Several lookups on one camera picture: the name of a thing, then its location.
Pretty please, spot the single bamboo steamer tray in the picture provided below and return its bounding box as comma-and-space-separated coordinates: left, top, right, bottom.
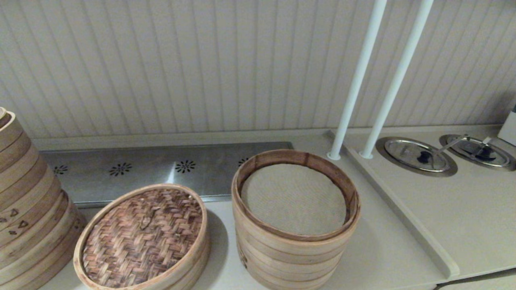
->
173, 234, 211, 290

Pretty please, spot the bamboo steamer basket stack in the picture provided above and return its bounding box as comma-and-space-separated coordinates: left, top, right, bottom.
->
231, 149, 361, 290

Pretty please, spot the left steel pot lid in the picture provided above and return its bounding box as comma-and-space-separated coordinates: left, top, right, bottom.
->
376, 137, 458, 178

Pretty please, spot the white container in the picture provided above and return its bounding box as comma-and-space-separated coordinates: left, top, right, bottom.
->
498, 106, 516, 146

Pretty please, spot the steel pot lid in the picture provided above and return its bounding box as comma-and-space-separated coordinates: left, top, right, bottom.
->
376, 137, 458, 178
439, 134, 516, 172

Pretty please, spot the tall bamboo steamer stack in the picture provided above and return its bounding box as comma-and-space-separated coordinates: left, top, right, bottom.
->
0, 107, 87, 290

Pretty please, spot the perforated stainless steel panel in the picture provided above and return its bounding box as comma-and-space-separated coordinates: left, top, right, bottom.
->
40, 141, 294, 209

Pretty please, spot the grey cloth steamer liner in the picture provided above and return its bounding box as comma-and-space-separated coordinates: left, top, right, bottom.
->
241, 163, 347, 236

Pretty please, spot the white metal pole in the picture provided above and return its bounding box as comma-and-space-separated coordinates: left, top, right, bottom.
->
360, 0, 435, 159
327, 0, 387, 160

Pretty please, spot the woven bamboo steamer lid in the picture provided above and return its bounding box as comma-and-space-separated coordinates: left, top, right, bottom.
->
73, 184, 208, 290

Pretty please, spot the right steel pot lid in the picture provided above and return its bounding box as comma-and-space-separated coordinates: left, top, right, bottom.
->
439, 134, 516, 172

